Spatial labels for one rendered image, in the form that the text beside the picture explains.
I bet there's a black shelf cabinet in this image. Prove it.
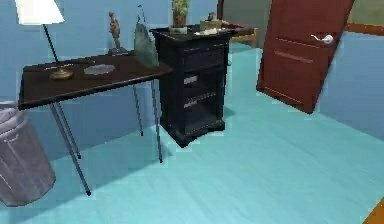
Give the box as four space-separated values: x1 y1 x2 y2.
149 23 255 149

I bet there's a grey green glass vase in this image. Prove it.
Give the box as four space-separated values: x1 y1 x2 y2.
133 4 160 69

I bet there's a white paper on cabinet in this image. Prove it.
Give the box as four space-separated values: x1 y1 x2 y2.
194 28 219 36

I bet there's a dark brown side table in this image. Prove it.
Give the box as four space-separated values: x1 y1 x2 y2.
17 50 174 197

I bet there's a tan box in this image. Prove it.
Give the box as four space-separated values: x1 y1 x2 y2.
199 11 223 32

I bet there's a green potted house plant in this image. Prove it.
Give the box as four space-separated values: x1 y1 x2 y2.
168 0 191 35

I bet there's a grey round plate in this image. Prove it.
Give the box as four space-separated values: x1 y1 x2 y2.
83 63 117 76

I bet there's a brown figure statue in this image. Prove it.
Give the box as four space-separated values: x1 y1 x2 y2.
107 11 129 57

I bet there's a red brown room door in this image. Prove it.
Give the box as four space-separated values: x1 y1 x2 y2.
255 0 356 115

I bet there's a grey trash bin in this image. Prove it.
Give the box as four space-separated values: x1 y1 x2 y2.
0 100 57 208

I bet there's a white shade table lamp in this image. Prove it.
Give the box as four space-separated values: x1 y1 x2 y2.
14 0 75 81

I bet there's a silver door handle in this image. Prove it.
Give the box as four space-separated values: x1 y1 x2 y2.
310 33 334 45

